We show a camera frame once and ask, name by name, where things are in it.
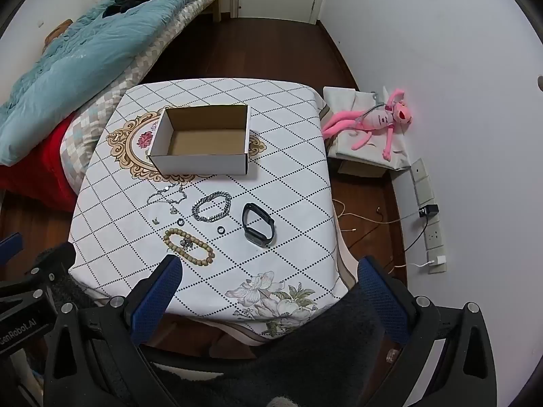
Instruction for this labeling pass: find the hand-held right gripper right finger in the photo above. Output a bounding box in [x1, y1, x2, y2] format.
[357, 255, 497, 407]

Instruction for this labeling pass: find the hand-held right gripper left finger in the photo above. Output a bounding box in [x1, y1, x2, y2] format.
[42, 254, 184, 407]

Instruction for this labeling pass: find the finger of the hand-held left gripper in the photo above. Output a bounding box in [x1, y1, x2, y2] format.
[0, 232, 24, 259]
[25, 243, 77, 289]

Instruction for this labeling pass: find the wooden bead bracelet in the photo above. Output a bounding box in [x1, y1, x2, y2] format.
[163, 228, 216, 269]

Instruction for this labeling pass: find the silver chain bracelet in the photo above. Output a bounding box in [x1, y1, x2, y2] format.
[192, 191, 233, 222]

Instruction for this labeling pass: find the thin silver necklace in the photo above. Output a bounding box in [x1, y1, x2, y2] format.
[146, 182, 187, 215]

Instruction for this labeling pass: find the white cardboard box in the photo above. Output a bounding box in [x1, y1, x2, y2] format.
[146, 104, 252, 176]

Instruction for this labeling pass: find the red blanket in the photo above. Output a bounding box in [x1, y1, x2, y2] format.
[0, 116, 79, 213]

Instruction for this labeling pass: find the dark fleece garment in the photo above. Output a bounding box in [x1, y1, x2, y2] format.
[140, 282, 408, 407]

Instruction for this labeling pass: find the white diamond pattern tablecloth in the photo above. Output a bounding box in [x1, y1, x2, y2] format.
[70, 77, 351, 340]

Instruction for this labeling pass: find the pink plush toy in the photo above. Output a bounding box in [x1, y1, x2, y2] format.
[321, 88, 413, 162]

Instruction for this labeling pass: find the light blue duvet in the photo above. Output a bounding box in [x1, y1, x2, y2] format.
[0, 0, 233, 166]

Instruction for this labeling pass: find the brown pillow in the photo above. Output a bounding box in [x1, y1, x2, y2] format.
[43, 19, 74, 45]

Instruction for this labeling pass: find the black cable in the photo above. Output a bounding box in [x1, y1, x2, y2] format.
[399, 214, 425, 253]

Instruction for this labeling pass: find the beige cable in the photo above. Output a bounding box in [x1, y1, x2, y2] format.
[333, 198, 420, 235]

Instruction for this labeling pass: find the white wall socket row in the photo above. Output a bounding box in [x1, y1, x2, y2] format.
[411, 158, 447, 275]

